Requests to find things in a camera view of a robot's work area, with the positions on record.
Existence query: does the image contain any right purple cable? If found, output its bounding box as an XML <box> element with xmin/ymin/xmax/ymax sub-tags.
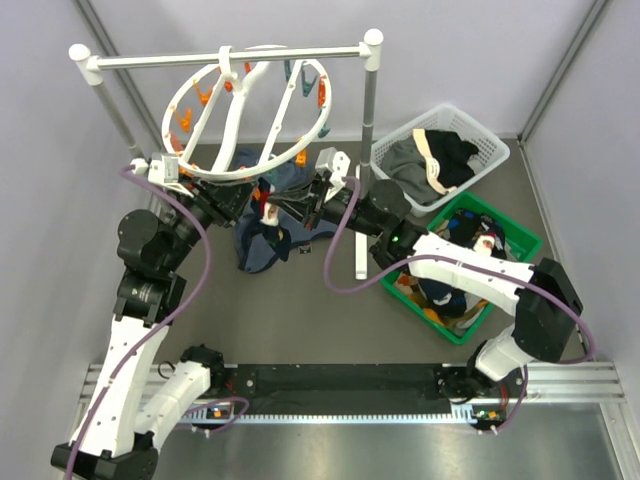
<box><xmin>322</xmin><ymin>175</ymin><xmax>597</xmax><ymax>436</ymax></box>

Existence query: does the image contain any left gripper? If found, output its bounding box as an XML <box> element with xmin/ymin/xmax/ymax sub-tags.
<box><xmin>160</xmin><ymin>172</ymin><xmax>259</xmax><ymax>272</ymax></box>

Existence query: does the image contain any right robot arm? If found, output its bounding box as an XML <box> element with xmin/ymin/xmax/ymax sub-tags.
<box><xmin>261</xmin><ymin>176</ymin><xmax>582</xmax><ymax>397</ymax></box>

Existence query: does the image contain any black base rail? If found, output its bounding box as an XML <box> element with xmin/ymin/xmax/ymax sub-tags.
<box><xmin>222</xmin><ymin>363</ymin><xmax>481</xmax><ymax>400</ymax></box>

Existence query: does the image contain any white metal drying rack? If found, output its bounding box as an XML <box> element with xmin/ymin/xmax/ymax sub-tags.
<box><xmin>66</xmin><ymin>28</ymin><xmax>385</xmax><ymax>281</ymax></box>

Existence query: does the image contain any orange clothespin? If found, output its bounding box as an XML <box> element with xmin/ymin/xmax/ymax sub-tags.
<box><xmin>295</xmin><ymin>150</ymin><xmax>307</xmax><ymax>167</ymax></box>

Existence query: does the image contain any blue cloth on floor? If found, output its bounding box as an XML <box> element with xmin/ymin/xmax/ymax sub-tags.
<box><xmin>233</xmin><ymin>158</ymin><xmax>336</xmax><ymax>274</ymax></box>

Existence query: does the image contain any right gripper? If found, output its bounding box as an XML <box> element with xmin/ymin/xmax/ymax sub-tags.
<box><xmin>267</xmin><ymin>173</ymin><xmax>384</xmax><ymax>240</ymax></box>

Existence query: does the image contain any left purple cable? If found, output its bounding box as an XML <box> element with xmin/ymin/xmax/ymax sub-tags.
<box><xmin>66</xmin><ymin>167</ymin><xmax>251</xmax><ymax>480</ymax></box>

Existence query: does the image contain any pile of socks in bin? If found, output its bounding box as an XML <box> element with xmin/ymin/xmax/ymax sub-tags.
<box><xmin>393</xmin><ymin>209</ymin><xmax>506</xmax><ymax>331</ymax></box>

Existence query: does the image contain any purple cable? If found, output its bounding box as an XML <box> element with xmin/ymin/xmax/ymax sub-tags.
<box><xmin>322</xmin><ymin>175</ymin><xmax>597</xmax><ymax>436</ymax></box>
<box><xmin>66</xmin><ymin>167</ymin><xmax>251</xmax><ymax>480</ymax></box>

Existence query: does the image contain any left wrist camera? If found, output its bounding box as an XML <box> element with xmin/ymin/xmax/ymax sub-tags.
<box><xmin>129</xmin><ymin>153</ymin><xmax>193</xmax><ymax>197</ymax></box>

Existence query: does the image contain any white round clip hanger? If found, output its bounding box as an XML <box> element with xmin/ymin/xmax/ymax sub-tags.
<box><xmin>161</xmin><ymin>46</ymin><xmax>332</xmax><ymax>183</ymax></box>

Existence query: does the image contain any black cloth in basket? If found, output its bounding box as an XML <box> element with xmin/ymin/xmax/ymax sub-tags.
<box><xmin>425</xmin><ymin>130</ymin><xmax>479</xmax><ymax>188</ymax></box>

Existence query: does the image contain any grey cloth in basket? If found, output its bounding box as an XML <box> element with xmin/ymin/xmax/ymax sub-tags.
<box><xmin>380</xmin><ymin>138</ymin><xmax>441</xmax><ymax>205</ymax></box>

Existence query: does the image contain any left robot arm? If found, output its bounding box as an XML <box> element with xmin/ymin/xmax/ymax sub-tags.
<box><xmin>51</xmin><ymin>181</ymin><xmax>253</xmax><ymax>479</ymax></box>

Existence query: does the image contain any green plastic bin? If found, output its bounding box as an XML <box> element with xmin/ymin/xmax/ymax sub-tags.
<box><xmin>381</xmin><ymin>193</ymin><xmax>543</xmax><ymax>345</ymax></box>

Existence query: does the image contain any white plastic laundry basket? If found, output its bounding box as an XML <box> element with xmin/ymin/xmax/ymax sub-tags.
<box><xmin>371</xmin><ymin>104</ymin><xmax>510</xmax><ymax>217</ymax></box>

